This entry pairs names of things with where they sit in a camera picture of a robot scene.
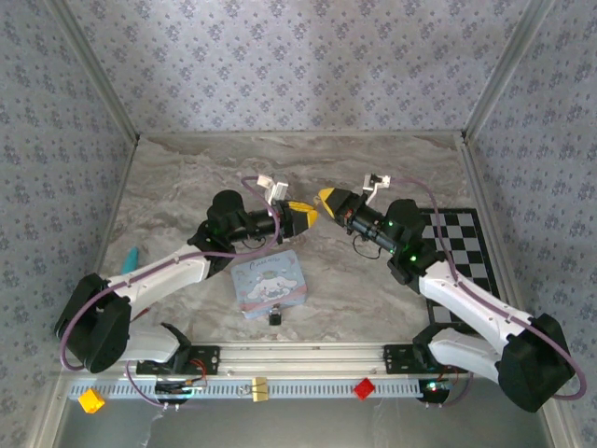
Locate grey slotted cable duct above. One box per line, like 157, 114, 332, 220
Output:
67, 378, 450, 401

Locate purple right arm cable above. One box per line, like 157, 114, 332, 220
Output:
390, 175, 588, 408

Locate orange toy brick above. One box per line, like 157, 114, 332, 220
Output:
77, 387, 106, 415

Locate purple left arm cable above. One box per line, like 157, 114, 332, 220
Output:
57, 175, 284, 408

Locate thin black left gripper cable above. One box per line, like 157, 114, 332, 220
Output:
230, 234, 282, 251

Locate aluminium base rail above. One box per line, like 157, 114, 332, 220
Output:
134, 343, 467, 377

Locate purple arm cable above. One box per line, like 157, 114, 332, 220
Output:
57, 175, 284, 408
390, 175, 588, 408

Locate thin black right gripper cable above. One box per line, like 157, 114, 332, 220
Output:
352, 234, 392, 260

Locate aluminium frame bar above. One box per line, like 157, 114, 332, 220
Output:
136, 131, 466, 140

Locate cartoon print tin box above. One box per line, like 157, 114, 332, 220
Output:
230, 248, 308, 321

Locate red toy brick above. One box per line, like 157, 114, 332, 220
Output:
353, 377, 377, 401

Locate black and grey checkerboard mat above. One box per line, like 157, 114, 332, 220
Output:
417, 208, 503, 329

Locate beige wooden clothespin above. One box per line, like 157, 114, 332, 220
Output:
251, 376, 271, 403

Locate small teal object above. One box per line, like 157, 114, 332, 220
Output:
121, 245, 142, 275

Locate small controller board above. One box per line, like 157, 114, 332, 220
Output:
418, 377, 451, 405
155, 376, 209, 399

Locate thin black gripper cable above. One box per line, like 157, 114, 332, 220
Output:
352, 234, 392, 260
230, 234, 282, 251

